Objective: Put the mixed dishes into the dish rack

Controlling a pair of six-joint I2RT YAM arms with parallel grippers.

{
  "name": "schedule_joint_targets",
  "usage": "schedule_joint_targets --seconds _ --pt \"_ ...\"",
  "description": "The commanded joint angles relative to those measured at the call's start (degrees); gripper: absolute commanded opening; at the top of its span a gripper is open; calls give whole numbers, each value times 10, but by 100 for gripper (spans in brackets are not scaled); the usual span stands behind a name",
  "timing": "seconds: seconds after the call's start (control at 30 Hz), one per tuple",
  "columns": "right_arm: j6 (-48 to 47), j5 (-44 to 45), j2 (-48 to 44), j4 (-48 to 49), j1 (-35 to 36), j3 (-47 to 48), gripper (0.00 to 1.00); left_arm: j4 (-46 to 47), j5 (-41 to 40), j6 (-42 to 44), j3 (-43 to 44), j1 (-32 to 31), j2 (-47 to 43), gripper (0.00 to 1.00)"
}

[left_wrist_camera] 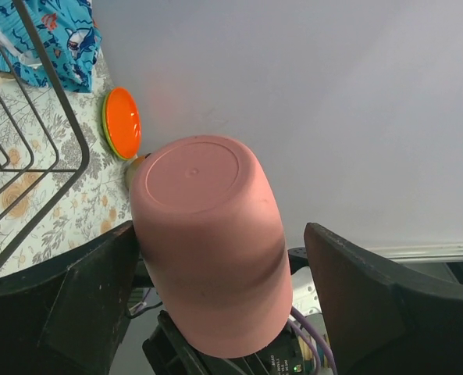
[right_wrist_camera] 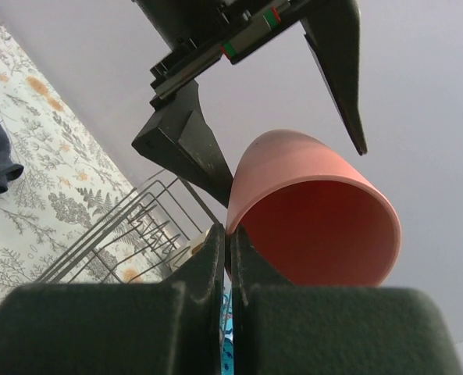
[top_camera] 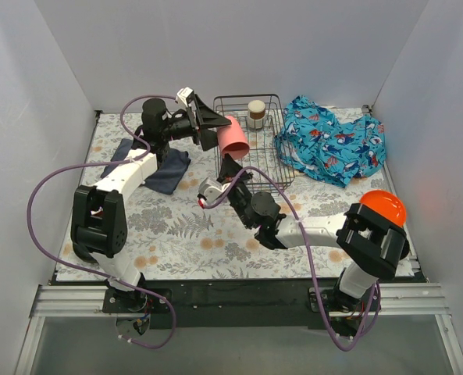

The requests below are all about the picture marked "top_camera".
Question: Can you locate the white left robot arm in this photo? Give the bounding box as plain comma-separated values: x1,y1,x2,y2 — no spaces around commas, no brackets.
70,88,231,313

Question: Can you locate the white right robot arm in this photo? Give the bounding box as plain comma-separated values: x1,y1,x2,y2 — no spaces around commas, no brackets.
218,155,410,311

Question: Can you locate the floral patterned table mat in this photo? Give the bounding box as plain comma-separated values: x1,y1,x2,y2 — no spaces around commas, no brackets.
55,107,415,281

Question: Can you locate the aluminium frame rail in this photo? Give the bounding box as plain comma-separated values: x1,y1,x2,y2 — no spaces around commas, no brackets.
15,283,463,374

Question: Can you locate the steel cup brown band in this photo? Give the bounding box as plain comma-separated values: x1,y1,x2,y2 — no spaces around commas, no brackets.
247,99,265,130

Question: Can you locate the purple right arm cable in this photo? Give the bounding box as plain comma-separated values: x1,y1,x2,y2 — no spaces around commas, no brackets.
201,166,382,352

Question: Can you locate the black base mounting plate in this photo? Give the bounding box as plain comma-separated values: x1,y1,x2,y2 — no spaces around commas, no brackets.
102,277,380,329

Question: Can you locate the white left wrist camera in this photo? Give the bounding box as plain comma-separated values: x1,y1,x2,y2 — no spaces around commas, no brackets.
175,87,194,107

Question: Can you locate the blue fish print cloth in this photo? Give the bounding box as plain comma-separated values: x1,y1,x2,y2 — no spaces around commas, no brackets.
273,95,386,188

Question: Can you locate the orange plastic plate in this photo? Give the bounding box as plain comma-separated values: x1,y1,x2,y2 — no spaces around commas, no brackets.
359,190,407,227

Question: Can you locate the pink plastic cup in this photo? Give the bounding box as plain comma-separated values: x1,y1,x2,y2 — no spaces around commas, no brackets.
217,116,250,160

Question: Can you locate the dark blue folded towel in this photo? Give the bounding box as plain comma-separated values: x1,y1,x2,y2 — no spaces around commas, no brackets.
101,138,191,195

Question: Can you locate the black wire dish rack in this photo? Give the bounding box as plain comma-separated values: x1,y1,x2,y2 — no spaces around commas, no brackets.
213,93,295,191

